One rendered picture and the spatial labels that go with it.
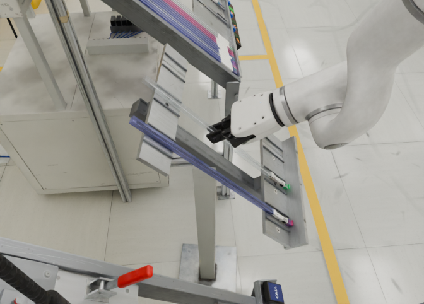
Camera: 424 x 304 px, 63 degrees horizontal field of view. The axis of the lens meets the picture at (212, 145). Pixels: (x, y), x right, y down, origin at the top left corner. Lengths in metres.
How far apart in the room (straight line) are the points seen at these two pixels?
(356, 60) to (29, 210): 1.70
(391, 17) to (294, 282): 1.30
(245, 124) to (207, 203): 0.36
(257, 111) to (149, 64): 0.88
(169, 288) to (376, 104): 0.45
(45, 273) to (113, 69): 1.17
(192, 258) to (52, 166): 0.75
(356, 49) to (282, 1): 2.72
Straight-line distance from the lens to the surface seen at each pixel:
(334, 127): 0.64
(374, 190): 2.01
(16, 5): 1.18
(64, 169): 1.71
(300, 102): 0.70
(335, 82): 0.69
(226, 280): 1.62
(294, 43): 2.79
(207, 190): 0.96
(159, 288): 0.62
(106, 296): 0.55
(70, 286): 0.55
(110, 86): 1.46
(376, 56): 0.58
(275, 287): 0.80
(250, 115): 0.74
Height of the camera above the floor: 1.55
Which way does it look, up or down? 51 degrees down
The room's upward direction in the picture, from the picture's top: straight up
